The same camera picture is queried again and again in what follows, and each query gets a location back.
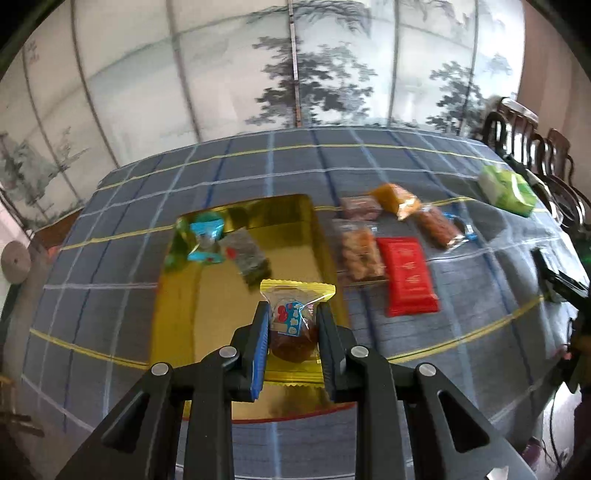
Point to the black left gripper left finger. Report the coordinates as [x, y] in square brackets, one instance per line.
[138, 439]

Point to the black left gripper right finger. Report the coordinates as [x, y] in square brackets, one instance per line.
[450, 438]

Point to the yellow pastry snack packet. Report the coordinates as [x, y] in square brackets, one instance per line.
[294, 357]

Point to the red snack packet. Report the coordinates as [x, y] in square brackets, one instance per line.
[410, 286]

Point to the gold red toffee tin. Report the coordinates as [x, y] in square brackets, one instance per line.
[198, 306]

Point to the clear bag fried twists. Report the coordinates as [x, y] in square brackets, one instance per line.
[360, 255]

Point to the brown candy block packet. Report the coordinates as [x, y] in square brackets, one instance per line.
[360, 208]

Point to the grey sesame snack bar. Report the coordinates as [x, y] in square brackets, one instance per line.
[240, 247]

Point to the teal blue snack packet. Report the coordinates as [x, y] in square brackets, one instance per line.
[207, 234]

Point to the dark wooden chair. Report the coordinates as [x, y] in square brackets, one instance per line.
[511, 129]
[556, 167]

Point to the green tissue pack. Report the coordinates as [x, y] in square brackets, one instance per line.
[507, 190]

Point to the blue cookie packet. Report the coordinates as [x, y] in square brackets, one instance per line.
[466, 229]

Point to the plaid grey blue tablecloth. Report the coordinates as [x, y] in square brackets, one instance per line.
[494, 336]

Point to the reddish nut brittle packet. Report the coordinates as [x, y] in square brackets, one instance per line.
[438, 227]

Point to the orange snack bag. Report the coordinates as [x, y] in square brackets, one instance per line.
[396, 200]

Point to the round grey disc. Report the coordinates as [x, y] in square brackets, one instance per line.
[15, 262]

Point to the painted folding screen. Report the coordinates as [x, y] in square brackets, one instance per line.
[89, 86]

